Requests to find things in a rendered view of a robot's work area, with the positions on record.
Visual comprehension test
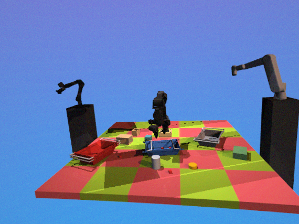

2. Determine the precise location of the small tan cardboard box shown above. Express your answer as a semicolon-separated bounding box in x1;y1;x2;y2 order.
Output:
132;129;140;136

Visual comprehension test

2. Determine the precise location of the yellow short cylinder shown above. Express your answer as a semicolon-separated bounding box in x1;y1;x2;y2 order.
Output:
188;162;197;170

